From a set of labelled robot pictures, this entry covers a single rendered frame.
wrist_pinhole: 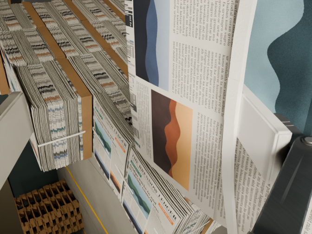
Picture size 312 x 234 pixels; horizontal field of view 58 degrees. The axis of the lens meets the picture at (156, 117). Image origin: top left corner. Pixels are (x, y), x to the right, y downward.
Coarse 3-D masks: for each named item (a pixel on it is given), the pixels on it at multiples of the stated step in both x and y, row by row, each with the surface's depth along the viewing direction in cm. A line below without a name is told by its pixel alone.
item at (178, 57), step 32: (128, 0) 28; (160, 0) 24; (192, 0) 21; (224, 0) 18; (128, 32) 30; (160, 32) 25; (192, 32) 22; (224, 32) 19; (128, 64) 32; (160, 64) 26; (192, 64) 23; (224, 64) 20; (160, 96) 28; (192, 96) 24; (224, 96) 21; (160, 128) 30; (192, 128) 25; (160, 160) 32; (192, 160) 27; (192, 192) 28
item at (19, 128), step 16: (16, 96) 17; (0, 112) 15; (16, 112) 16; (0, 128) 14; (16, 128) 16; (0, 144) 14; (16, 144) 16; (0, 160) 14; (16, 160) 16; (0, 176) 14
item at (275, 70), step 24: (264, 0) 16; (288, 0) 15; (264, 24) 16; (288, 24) 15; (264, 48) 17; (288, 48) 15; (264, 72) 17; (288, 72) 16; (264, 96) 18; (288, 96) 16; (240, 144) 21; (240, 168) 21; (216, 192) 25; (240, 192) 22; (264, 192) 20; (216, 216) 26; (240, 216) 23
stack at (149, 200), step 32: (64, 32) 141; (96, 64) 126; (96, 96) 109; (128, 96) 112; (96, 128) 118; (128, 128) 100; (96, 160) 132; (128, 160) 97; (128, 192) 106; (160, 192) 82; (160, 224) 89; (192, 224) 90
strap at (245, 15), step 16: (240, 0) 15; (256, 0) 14; (240, 16) 15; (240, 32) 15; (240, 48) 15; (240, 64) 16; (240, 80) 16; (240, 96) 17; (224, 112) 18; (224, 128) 18; (224, 144) 19; (224, 160) 19; (224, 176) 20; (224, 192) 21
